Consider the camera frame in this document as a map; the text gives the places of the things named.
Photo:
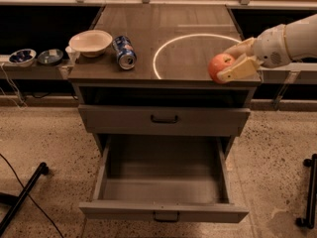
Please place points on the small white cup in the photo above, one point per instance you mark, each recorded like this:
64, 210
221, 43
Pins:
72, 54

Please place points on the red apple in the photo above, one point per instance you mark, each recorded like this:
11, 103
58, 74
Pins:
219, 63

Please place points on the large white bowl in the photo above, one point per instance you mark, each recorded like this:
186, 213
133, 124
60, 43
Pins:
92, 43

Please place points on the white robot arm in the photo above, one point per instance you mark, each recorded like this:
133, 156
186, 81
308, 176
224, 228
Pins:
301, 38

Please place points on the closed upper drawer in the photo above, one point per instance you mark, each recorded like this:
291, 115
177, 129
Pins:
136, 120

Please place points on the open middle drawer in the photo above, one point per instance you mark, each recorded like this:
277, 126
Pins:
142, 174

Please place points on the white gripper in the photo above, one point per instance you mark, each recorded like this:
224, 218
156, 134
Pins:
271, 48

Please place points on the grey drawer cabinet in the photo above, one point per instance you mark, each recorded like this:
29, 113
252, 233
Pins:
173, 44

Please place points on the dark teal bowl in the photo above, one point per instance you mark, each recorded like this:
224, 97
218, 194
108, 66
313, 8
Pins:
50, 57

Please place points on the blue patterned bowl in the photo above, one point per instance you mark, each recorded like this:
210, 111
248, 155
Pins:
23, 58

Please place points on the black stand leg left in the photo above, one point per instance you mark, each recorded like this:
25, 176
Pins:
14, 202

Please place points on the black middle drawer handle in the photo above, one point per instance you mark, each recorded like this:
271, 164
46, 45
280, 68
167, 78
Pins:
166, 217

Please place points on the blue soda can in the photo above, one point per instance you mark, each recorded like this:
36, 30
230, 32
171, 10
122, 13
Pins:
126, 57

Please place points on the black upper drawer handle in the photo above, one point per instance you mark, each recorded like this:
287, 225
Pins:
158, 120

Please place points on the black drawer handle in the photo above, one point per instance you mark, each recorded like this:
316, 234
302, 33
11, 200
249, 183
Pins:
166, 217
158, 120

